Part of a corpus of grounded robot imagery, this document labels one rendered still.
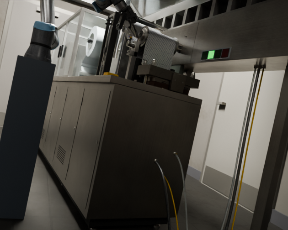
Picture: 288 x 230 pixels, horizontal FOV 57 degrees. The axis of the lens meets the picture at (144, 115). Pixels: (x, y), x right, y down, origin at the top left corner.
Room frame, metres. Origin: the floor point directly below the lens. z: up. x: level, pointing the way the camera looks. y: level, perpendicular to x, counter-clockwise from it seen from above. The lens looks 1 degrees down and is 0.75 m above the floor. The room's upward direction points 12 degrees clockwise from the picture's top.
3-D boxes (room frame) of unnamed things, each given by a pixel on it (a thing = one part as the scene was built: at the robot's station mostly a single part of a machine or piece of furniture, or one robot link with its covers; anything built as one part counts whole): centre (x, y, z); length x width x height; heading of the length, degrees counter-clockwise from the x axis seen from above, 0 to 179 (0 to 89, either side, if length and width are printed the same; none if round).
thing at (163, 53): (1.87, -0.01, 1.15); 0.23 x 0.01 x 0.18; 120
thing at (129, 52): (1.87, 0.17, 1.05); 0.06 x 0.05 x 0.31; 120
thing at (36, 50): (1.57, 0.67, 0.95); 0.15 x 0.15 x 0.10
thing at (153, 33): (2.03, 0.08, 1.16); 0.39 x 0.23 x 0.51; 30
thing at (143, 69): (1.78, -0.11, 1.00); 0.40 x 0.16 x 0.06; 120
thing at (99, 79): (2.69, 0.56, 0.88); 2.52 x 0.66 x 0.04; 30
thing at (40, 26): (1.57, 0.67, 1.07); 0.13 x 0.12 x 0.14; 8
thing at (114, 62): (2.54, 0.39, 1.18); 0.14 x 0.14 x 0.57
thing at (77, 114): (2.70, 0.54, 0.43); 2.52 x 0.64 x 0.86; 30
